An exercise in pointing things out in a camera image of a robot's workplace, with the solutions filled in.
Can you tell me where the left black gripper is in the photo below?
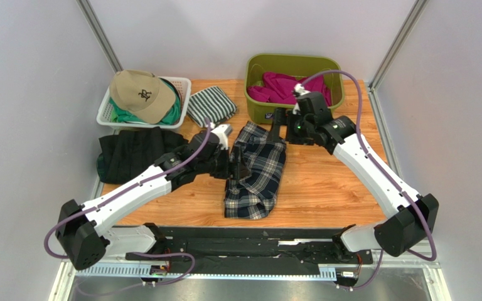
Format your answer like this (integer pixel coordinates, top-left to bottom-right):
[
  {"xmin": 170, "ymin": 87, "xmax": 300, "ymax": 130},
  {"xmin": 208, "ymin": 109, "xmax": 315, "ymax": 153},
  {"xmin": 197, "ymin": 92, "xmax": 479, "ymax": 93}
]
[{"xmin": 196, "ymin": 144, "xmax": 250, "ymax": 180}]

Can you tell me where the grey white plaid skirt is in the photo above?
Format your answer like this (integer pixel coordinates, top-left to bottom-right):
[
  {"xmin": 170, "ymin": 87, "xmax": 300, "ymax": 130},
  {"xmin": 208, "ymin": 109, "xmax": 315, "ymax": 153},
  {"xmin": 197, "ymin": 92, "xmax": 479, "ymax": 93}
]
[{"xmin": 223, "ymin": 122, "xmax": 286, "ymax": 219}]

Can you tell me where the black garment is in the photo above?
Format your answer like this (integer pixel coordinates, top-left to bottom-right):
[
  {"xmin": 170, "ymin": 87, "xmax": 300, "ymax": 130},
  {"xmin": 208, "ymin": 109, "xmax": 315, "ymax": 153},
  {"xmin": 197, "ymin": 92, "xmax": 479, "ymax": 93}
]
[{"xmin": 96, "ymin": 127, "xmax": 188, "ymax": 184}]

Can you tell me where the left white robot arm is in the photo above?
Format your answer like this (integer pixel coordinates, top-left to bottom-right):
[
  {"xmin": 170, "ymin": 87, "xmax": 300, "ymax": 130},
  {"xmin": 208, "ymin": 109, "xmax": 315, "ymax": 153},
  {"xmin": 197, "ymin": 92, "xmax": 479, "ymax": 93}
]
[{"xmin": 48, "ymin": 124, "xmax": 250, "ymax": 270}]

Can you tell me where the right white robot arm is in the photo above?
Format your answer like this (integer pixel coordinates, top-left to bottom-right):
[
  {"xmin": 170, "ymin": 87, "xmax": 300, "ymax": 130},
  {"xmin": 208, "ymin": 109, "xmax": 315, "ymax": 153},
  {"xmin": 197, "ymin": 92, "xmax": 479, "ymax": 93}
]
[{"xmin": 270, "ymin": 92, "xmax": 439, "ymax": 257}]

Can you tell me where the pink garment in tub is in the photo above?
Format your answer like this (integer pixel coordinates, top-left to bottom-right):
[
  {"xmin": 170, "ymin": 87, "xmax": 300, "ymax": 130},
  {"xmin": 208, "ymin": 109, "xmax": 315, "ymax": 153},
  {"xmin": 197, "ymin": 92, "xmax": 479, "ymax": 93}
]
[{"xmin": 247, "ymin": 71, "xmax": 333, "ymax": 107}]

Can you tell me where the olive green plastic tub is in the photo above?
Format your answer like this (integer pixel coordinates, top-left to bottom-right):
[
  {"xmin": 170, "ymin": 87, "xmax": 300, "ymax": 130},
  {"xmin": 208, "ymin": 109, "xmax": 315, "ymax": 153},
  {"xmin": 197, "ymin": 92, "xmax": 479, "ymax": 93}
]
[{"xmin": 245, "ymin": 53, "xmax": 341, "ymax": 124}]

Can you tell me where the striped folded cloth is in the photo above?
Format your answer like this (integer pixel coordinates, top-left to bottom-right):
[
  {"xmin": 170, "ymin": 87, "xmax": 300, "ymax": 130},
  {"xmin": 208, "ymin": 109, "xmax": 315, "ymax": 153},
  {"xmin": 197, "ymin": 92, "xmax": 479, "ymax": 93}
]
[{"xmin": 187, "ymin": 86, "xmax": 237, "ymax": 127}]

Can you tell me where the beige baseball cap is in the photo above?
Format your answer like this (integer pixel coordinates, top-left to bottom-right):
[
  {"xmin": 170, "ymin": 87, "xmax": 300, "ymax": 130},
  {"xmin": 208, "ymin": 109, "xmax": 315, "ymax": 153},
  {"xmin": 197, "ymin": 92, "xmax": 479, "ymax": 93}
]
[{"xmin": 109, "ymin": 70, "xmax": 176, "ymax": 124}]

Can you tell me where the green garment in basket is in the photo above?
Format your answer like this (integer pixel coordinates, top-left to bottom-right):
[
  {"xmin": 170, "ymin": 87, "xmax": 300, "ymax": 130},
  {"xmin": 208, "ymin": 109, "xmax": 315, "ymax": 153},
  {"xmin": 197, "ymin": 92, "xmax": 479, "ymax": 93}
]
[{"xmin": 109, "ymin": 78, "xmax": 181, "ymax": 125}]

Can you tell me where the white plastic basket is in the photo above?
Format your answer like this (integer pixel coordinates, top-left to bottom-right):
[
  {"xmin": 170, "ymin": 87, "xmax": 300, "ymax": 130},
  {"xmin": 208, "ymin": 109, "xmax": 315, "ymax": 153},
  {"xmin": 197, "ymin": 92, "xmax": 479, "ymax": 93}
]
[{"xmin": 96, "ymin": 77, "xmax": 191, "ymax": 132}]

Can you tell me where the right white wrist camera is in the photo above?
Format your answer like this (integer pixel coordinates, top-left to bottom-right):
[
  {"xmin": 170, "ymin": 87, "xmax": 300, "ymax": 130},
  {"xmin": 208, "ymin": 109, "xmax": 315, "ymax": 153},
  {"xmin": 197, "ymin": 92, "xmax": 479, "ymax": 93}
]
[{"xmin": 292, "ymin": 83, "xmax": 311, "ymax": 115}]

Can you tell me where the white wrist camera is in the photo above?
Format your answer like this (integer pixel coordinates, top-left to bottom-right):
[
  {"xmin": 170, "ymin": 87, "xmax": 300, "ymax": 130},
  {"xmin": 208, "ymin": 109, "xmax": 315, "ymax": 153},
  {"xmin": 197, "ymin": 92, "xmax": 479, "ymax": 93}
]
[
  {"xmin": 212, "ymin": 124, "xmax": 233, "ymax": 150},
  {"xmin": 292, "ymin": 83, "xmax": 311, "ymax": 115}
]

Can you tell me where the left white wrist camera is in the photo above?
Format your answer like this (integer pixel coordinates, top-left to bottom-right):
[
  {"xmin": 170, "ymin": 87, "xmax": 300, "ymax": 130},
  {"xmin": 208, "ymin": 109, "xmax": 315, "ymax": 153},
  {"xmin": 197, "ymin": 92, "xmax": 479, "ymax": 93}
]
[{"xmin": 212, "ymin": 124, "xmax": 233, "ymax": 150}]

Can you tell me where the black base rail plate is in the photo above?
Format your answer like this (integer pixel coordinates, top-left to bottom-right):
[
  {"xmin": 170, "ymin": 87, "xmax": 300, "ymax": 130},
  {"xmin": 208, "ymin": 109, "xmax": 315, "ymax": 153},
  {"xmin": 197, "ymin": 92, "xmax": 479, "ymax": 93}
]
[{"xmin": 147, "ymin": 223, "xmax": 373, "ymax": 276}]

